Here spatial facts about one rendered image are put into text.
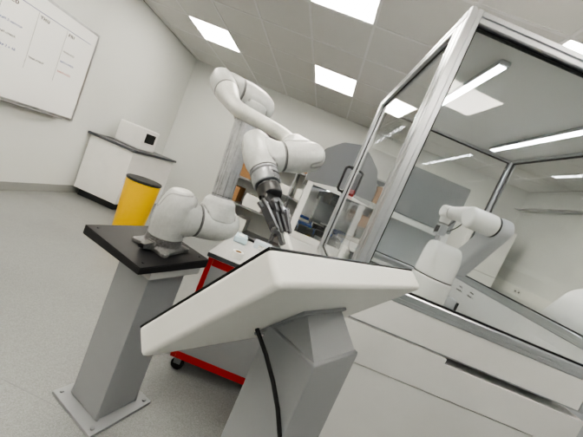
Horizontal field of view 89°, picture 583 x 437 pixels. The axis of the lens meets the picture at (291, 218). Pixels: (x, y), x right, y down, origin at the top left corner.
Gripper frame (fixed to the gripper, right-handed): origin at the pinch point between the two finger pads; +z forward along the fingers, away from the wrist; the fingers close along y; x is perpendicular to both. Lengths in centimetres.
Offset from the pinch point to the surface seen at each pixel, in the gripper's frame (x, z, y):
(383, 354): 1, 35, 42
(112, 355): 100, 4, 1
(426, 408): -1, 55, 56
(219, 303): -13.0, 20.1, -39.6
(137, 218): 258, -173, 107
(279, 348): -6.1, 26.3, -21.3
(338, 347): -12.5, 28.9, -12.1
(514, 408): -24, 64, 73
